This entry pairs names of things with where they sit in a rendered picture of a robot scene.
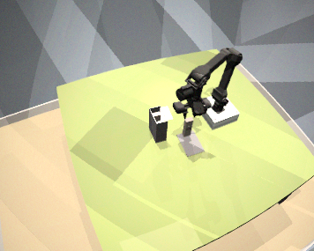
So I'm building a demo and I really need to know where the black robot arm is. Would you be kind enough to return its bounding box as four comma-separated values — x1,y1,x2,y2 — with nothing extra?
176,48,243,116

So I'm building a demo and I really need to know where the grey open-top bin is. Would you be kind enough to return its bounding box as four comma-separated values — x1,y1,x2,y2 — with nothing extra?
149,106,168,144

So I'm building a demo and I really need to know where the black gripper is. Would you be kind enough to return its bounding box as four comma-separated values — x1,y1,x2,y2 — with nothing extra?
172,96,212,119

